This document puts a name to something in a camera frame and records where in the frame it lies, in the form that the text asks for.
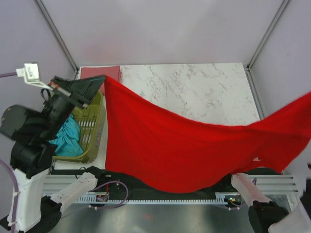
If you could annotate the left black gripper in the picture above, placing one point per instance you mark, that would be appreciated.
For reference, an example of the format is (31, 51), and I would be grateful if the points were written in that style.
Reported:
(87, 88)

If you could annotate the red t shirt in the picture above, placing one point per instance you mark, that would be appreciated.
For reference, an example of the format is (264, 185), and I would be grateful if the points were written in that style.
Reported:
(174, 154)

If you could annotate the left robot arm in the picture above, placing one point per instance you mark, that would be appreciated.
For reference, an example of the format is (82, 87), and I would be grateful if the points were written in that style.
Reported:
(32, 153)

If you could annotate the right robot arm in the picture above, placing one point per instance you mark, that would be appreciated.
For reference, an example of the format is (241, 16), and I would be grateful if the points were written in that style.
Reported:
(266, 216)

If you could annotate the folded pink t shirt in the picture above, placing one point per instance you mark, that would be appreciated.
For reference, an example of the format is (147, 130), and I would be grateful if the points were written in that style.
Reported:
(114, 72)

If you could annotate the olive green laundry basket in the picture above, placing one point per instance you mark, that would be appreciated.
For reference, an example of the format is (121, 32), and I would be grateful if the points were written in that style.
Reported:
(90, 121)

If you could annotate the teal t shirt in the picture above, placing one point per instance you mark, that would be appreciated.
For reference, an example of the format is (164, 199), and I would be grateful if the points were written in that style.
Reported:
(67, 139)

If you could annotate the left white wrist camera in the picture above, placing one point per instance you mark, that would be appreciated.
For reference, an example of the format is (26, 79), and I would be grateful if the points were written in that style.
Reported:
(31, 76)

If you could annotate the left aluminium frame post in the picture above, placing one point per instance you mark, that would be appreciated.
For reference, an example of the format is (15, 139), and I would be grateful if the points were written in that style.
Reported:
(55, 32)

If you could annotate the aluminium frame post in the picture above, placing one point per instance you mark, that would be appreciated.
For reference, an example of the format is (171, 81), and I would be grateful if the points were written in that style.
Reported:
(55, 32)
(272, 25)

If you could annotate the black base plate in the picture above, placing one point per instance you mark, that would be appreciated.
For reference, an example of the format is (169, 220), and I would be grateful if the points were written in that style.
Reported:
(123, 186)

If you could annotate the white slotted cable duct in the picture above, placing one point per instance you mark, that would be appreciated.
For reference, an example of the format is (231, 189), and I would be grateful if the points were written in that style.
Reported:
(215, 198)

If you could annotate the right aluminium frame post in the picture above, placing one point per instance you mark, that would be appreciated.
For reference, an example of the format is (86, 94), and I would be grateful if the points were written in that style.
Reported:
(272, 25)

